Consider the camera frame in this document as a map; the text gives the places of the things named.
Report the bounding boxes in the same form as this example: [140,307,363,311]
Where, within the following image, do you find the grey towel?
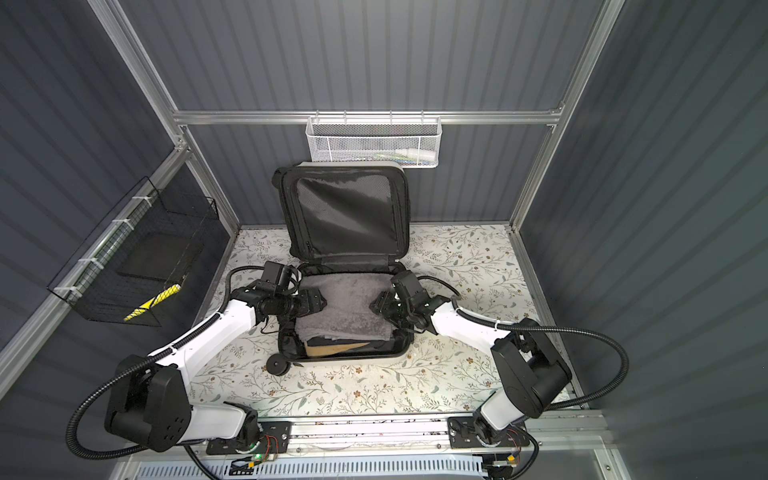
[295,273,394,342]

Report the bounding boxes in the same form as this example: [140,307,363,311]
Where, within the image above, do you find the tan shorts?
[304,337,370,358]

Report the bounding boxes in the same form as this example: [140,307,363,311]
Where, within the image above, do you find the black carry-on suitcase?
[267,162,415,375]

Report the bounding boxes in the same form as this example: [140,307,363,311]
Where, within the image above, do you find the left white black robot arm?
[65,262,327,460]

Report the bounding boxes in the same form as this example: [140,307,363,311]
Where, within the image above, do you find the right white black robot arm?
[370,271,630,445]

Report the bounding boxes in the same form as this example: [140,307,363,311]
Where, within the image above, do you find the yellow black striped item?
[124,283,182,322]

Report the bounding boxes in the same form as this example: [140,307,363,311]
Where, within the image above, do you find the white tube in basket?
[380,148,438,168]

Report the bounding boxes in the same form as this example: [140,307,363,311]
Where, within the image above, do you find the white perforated vent panel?
[134,455,487,480]

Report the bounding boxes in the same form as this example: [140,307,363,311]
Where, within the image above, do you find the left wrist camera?
[259,261,301,295]

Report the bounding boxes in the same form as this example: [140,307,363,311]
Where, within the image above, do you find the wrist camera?
[391,270,429,303]
[259,261,301,295]

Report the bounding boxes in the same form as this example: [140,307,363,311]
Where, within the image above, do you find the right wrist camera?
[391,270,429,303]

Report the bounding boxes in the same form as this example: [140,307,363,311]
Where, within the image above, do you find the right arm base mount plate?
[447,416,530,450]

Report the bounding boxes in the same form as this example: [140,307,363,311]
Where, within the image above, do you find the black wire mesh basket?
[48,181,221,327]

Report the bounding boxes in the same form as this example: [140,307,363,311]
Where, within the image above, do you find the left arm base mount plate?
[206,421,293,456]

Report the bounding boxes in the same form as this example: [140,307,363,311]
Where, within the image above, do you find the aluminium front rail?
[122,410,613,460]

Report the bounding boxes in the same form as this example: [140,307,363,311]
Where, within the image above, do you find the white wire mesh basket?
[305,117,443,169]

